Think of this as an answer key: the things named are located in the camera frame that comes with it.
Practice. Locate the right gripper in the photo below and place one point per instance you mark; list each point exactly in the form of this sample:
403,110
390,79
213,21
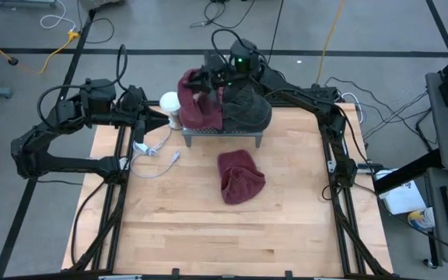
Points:
220,75

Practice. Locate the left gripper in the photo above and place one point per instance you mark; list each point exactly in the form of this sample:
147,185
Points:
132,107

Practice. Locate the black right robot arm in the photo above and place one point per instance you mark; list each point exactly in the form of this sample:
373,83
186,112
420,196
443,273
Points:
333,128

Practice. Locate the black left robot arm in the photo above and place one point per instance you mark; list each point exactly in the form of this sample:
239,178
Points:
53,163

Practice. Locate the white mushroom-shaped lamp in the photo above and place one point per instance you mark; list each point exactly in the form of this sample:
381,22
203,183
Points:
169,102

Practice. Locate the grey perforated metal stand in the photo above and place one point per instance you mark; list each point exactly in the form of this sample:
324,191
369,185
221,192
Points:
224,134

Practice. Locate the black round foot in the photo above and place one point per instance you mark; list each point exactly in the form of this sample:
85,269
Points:
12,61

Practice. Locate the black beam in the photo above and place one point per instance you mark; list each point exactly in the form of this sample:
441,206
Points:
403,175

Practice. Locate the white papers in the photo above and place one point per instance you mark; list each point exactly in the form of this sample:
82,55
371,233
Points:
403,200

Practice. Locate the wipes canister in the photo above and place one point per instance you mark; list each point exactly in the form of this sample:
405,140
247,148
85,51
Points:
420,218

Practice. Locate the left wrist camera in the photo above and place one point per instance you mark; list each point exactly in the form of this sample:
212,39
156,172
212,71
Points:
140,134

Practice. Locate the black metal frame rail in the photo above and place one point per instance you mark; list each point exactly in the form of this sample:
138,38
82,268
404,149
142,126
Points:
351,233
121,194

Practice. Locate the black perforated frame bracket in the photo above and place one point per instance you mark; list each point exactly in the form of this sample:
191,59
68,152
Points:
325,93

